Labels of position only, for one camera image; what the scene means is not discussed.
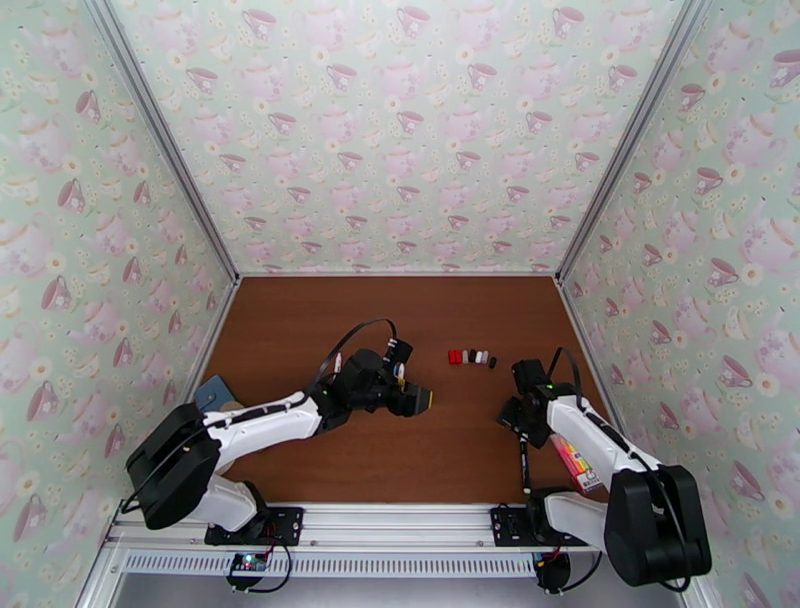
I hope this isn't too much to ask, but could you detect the colourful pen pack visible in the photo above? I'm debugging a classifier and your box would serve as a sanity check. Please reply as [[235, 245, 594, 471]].
[[549, 434, 606, 495]]

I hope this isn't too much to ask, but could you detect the black round connector housing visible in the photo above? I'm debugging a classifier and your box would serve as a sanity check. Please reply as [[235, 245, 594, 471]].
[[534, 551, 573, 595]]

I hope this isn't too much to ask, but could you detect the blue card holder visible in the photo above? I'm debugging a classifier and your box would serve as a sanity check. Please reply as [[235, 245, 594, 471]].
[[192, 374, 238, 411]]

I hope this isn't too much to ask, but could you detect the small circuit board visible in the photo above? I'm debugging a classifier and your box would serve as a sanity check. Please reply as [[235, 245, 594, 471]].
[[227, 551, 271, 578]]

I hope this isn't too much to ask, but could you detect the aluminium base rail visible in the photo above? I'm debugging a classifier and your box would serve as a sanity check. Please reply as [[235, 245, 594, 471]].
[[106, 502, 695, 553]]

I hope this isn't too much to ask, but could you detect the black base cable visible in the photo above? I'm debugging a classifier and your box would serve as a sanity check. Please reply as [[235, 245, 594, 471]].
[[227, 543, 296, 595], [559, 538, 604, 594]]

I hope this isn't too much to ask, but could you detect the white slotted cable duct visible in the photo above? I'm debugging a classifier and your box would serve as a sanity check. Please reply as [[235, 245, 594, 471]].
[[118, 549, 545, 579]]

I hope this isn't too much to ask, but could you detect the aluminium corner post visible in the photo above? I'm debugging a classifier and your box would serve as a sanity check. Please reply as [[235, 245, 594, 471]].
[[554, 0, 714, 286], [84, 0, 242, 286]]

